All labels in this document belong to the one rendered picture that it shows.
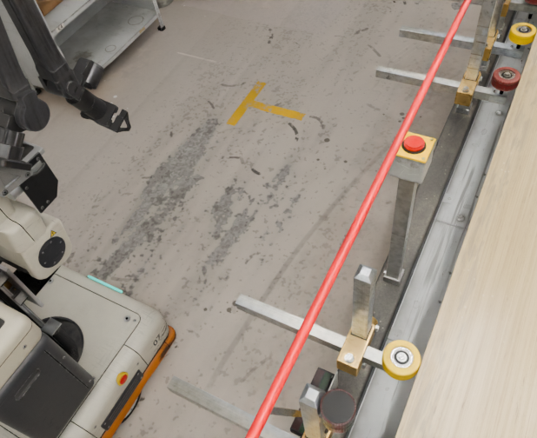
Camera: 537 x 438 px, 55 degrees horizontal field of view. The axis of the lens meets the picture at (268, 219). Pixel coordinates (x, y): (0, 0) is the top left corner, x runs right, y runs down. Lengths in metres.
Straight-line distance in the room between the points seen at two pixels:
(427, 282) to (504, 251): 0.32
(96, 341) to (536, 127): 1.63
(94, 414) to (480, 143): 1.64
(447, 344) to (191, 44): 2.91
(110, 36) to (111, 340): 2.28
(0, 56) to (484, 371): 1.22
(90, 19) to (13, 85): 2.71
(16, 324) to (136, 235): 1.18
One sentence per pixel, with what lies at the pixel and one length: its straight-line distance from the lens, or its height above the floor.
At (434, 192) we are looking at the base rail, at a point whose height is 0.70.
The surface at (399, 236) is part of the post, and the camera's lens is 1.30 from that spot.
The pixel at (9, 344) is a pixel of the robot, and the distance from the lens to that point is 1.55.
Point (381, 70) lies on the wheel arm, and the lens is 1.90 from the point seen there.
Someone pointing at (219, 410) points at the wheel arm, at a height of 0.86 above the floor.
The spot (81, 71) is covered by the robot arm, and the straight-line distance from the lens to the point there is 1.47.
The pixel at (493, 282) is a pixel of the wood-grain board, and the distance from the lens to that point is 1.30.
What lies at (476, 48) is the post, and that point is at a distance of 1.80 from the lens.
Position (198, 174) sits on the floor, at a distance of 2.77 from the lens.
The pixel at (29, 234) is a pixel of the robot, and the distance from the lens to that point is 1.66.
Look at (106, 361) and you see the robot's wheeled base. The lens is 2.00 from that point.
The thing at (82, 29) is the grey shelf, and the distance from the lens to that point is 3.91.
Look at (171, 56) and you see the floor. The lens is 3.63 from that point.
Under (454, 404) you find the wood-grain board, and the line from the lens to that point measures 1.16.
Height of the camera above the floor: 1.98
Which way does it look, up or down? 53 degrees down
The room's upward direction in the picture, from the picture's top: 11 degrees counter-clockwise
